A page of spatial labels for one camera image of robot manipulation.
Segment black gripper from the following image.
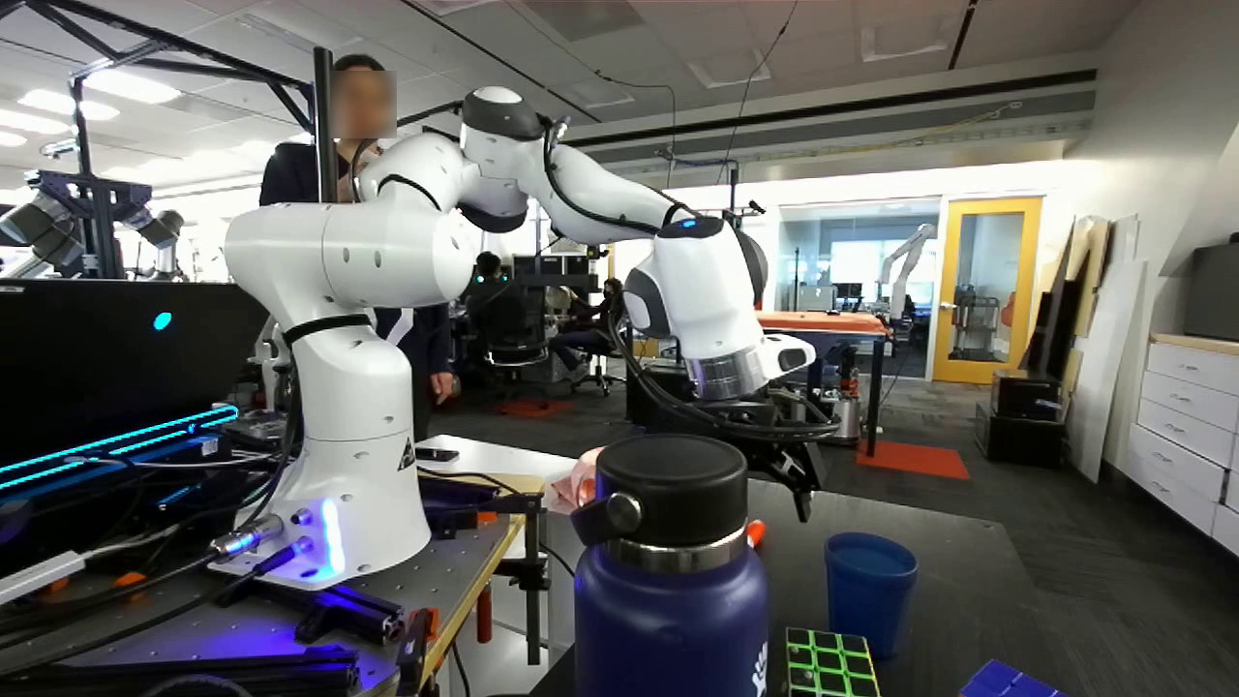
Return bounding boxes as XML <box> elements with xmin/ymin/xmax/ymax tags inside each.
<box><xmin>723</xmin><ymin>387</ymin><xmax>838</xmax><ymax>527</ymax></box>

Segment blue plastic cup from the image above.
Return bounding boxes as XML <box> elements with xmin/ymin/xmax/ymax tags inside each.
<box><xmin>821</xmin><ymin>529</ymin><xmax>926</xmax><ymax>663</ymax></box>

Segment orange floor mat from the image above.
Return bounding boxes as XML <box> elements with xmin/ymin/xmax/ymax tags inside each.
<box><xmin>853</xmin><ymin>433</ymin><xmax>975</xmax><ymax>487</ymax></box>

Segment orange top table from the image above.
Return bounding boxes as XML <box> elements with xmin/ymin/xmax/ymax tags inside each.
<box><xmin>754</xmin><ymin>307</ymin><xmax>898</xmax><ymax>462</ymax></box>

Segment green and black puzzle cube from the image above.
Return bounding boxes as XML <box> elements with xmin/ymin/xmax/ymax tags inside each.
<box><xmin>778</xmin><ymin>622</ymin><xmax>888</xmax><ymax>697</ymax></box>

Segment yellow framed glass door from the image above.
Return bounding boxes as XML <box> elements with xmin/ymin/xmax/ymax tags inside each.
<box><xmin>931</xmin><ymin>192</ymin><xmax>1048</xmax><ymax>389</ymax></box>

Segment white flat board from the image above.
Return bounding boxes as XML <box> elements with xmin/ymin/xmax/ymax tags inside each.
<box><xmin>411</xmin><ymin>429</ymin><xmax>586</xmax><ymax>504</ymax></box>

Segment blue and orange puzzle cube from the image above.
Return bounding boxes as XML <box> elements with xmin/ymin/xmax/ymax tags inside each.
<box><xmin>957</xmin><ymin>653</ymin><xmax>1069</xmax><ymax>697</ymax></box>

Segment black mesh office chair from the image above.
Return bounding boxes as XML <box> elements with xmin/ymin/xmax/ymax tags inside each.
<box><xmin>460</xmin><ymin>247</ymin><xmax>560</xmax><ymax>396</ymax></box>

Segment leaning wooden boards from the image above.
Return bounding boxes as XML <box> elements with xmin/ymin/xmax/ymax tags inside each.
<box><xmin>1022</xmin><ymin>212</ymin><xmax>1149</xmax><ymax>487</ymax></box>

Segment person in dark clothes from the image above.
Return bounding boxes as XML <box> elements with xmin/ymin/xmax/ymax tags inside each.
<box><xmin>254</xmin><ymin>51</ymin><xmax>464</xmax><ymax>446</ymax></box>

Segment white drawer cabinet wooden top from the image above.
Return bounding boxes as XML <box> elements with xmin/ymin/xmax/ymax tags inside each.
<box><xmin>1113</xmin><ymin>330</ymin><xmax>1239</xmax><ymax>560</ymax></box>

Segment metal robot mounting table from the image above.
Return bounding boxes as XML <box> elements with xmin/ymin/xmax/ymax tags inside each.
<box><xmin>0</xmin><ymin>504</ymin><xmax>525</xmax><ymax>697</ymax></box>

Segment black computer monitor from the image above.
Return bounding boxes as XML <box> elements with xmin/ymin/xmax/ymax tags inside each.
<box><xmin>0</xmin><ymin>280</ymin><xmax>263</xmax><ymax>472</ymax></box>

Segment black studio light stand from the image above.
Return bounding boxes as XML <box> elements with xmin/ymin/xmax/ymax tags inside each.
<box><xmin>0</xmin><ymin>167</ymin><xmax>185</xmax><ymax>283</ymax></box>

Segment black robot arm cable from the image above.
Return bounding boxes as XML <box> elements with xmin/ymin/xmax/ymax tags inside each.
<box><xmin>532</xmin><ymin>117</ymin><xmax>705</xmax><ymax>238</ymax></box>

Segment blue cable rail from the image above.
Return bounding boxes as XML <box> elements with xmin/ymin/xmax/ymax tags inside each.
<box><xmin>0</xmin><ymin>398</ymin><xmax>249</xmax><ymax>504</ymax></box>

